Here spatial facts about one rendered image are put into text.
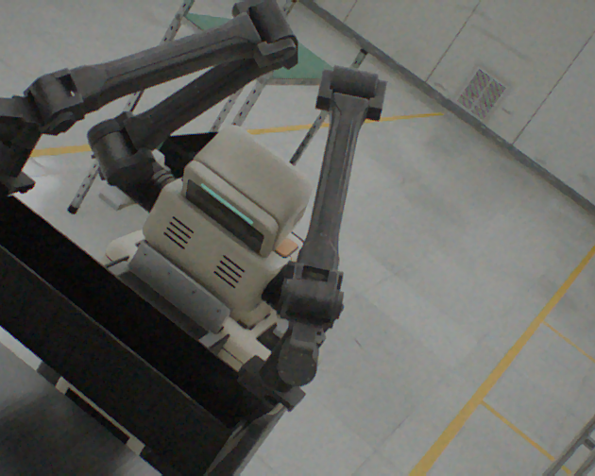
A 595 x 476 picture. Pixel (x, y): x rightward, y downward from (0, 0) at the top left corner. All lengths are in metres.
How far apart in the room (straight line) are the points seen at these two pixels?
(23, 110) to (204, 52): 0.30
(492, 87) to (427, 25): 1.02
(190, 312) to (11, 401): 0.41
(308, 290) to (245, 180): 0.39
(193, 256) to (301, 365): 0.55
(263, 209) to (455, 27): 9.55
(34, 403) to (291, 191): 0.58
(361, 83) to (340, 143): 0.12
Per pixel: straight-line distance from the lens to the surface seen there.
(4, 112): 1.57
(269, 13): 1.68
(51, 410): 1.71
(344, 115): 1.59
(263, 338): 2.26
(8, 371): 1.74
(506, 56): 11.11
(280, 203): 1.77
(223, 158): 1.80
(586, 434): 4.50
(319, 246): 1.48
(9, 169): 1.66
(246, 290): 1.87
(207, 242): 1.87
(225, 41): 1.65
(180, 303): 1.91
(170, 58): 1.62
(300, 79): 3.98
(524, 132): 11.07
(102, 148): 1.83
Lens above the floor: 1.80
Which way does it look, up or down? 20 degrees down
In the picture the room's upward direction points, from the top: 34 degrees clockwise
